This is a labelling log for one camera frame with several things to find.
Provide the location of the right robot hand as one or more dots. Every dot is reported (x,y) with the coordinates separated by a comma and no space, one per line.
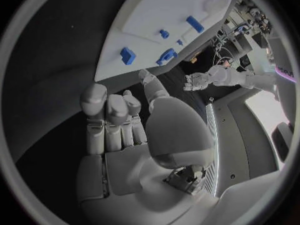
(131,172)

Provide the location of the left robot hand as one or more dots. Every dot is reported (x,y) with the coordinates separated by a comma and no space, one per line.
(195,82)

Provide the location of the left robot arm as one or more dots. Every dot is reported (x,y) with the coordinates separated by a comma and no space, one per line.
(236,76)

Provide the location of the white task board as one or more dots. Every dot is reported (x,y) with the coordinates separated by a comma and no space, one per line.
(150,18)

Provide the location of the small blue peg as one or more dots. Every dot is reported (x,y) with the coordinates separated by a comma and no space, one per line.
(179,42)

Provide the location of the blue short cylinder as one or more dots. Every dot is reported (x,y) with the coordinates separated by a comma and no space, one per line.
(164,34)

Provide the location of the blue long block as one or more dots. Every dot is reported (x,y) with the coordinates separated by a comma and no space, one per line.
(195,24)

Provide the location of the cluttered workshop desk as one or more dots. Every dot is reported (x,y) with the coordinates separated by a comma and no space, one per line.
(243,41)

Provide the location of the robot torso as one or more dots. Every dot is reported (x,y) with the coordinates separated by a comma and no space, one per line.
(236,135)

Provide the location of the blue square block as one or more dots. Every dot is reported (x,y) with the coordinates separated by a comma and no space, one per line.
(127,56)

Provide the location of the blue bracket plug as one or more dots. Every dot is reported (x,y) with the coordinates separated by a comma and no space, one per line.
(166,56)

